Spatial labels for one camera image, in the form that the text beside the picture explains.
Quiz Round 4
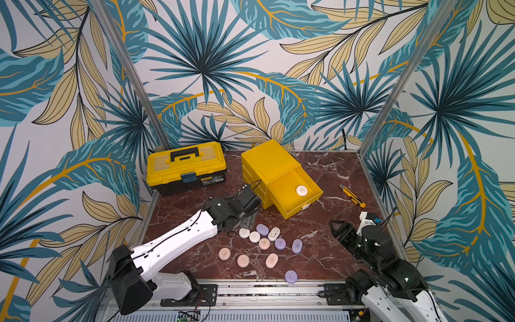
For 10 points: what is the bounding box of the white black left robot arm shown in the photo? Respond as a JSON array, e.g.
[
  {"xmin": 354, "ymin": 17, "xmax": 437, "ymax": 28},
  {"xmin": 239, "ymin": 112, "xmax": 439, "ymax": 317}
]
[{"xmin": 107, "ymin": 195, "xmax": 261, "ymax": 315}]

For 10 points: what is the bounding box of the white round earphone case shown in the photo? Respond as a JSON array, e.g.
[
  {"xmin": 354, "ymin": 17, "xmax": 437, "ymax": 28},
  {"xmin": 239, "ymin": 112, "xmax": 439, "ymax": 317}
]
[
  {"xmin": 238, "ymin": 228, "xmax": 251, "ymax": 239},
  {"xmin": 248, "ymin": 231, "xmax": 262, "ymax": 244},
  {"xmin": 295, "ymin": 185, "xmax": 308, "ymax": 197}
]

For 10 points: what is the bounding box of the yellow black plastic toolbox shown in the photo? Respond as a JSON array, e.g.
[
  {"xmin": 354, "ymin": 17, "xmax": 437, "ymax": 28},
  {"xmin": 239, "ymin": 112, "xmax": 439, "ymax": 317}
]
[{"xmin": 147, "ymin": 142, "xmax": 227, "ymax": 197}]

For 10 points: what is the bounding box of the left aluminium frame post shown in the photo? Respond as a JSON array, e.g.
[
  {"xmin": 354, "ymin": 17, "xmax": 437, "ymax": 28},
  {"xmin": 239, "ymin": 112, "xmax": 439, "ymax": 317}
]
[{"xmin": 90, "ymin": 0, "xmax": 172, "ymax": 150}]

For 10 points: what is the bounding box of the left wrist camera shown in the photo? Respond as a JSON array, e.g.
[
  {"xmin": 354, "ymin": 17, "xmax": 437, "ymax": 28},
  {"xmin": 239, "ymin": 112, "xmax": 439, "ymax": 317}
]
[{"xmin": 236, "ymin": 185, "xmax": 262, "ymax": 215}]

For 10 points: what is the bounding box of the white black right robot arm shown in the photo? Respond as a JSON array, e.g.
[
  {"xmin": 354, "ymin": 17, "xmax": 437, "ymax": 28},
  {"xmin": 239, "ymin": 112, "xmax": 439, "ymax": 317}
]
[{"xmin": 330, "ymin": 218, "xmax": 447, "ymax": 321}]

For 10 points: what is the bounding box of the pink oval earphone case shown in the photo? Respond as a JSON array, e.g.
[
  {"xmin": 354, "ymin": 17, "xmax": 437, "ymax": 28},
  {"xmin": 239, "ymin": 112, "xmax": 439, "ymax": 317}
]
[{"xmin": 266, "ymin": 253, "xmax": 279, "ymax": 268}]

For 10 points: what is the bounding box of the yellow black utility knife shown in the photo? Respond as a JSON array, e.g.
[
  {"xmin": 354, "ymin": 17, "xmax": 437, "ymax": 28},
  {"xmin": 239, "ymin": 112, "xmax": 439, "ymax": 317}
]
[{"xmin": 339, "ymin": 185, "xmax": 366, "ymax": 209}]

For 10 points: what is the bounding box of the purple round earphone case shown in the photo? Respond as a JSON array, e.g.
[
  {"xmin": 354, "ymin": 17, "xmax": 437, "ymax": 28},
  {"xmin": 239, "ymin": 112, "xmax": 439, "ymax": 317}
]
[
  {"xmin": 256, "ymin": 224, "xmax": 270, "ymax": 237},
  {"xmin": 274, "ymin": 237, "xmax": 287, "ymax": 250},
  {"xmin": 284, "ymin": 270, "xmax": 299, "ymax": 284}
]

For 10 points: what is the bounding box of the yellow plastic drawer cabinet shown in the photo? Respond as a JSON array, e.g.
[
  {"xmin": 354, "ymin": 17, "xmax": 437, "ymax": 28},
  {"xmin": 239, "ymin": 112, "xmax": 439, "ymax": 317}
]
[{"xmin": 241, "ymin": 140, "xmax": 300, "ymax": 209}]

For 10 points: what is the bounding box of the pink round earphone case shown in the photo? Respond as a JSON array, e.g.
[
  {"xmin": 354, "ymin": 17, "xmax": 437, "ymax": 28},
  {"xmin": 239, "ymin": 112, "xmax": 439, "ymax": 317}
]
[
  {"xmin": 237, "ymin": 254, "xmax": 249, "ymax": 268},
  {"xmin": 218, "ymin": 248, "xmax": 231, "ymax": 261},
  {"xmin": 258, "ymin": 238, "xmax": 270, "ymax": 250}
]

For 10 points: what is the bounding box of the yellow top drawer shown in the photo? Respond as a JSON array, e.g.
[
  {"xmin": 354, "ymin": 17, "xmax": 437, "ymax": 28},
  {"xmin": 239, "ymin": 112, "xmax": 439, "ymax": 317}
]
[{"xmin": 267, "ymin": 166, "xmax": 323, "ymax": 219}]

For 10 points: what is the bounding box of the white oval earphone case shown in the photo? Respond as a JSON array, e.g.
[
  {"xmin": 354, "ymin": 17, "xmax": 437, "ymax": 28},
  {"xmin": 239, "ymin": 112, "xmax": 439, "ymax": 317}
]
[{"xmin": 268, "ymin": 227, "xmax": 281, "ymax": 242}]

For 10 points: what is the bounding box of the aluminium frame post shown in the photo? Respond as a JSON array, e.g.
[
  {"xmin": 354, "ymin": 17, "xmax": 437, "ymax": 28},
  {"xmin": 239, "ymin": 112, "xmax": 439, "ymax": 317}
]
[
  {"xmin": 358, "ymin": 0, "xmax": 457, "ymax": 159},
  {"xmin": 90, "ymin": 0, "xmax": 172, "ymax": 150}
]

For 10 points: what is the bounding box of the right aluminium frame post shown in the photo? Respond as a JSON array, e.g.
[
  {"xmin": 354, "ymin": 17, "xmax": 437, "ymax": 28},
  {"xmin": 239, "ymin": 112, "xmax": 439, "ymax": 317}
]
[{"xmin": 358, "ymin": 0, "xmax": 457, "ymax": 159}]

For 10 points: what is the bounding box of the purple oval earphone case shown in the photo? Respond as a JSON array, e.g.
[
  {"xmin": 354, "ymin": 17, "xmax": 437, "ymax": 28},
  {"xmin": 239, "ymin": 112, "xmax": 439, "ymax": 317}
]
[{"xmin": 291, "ymin": 239, "xmax": 303, "ymax": 254}]

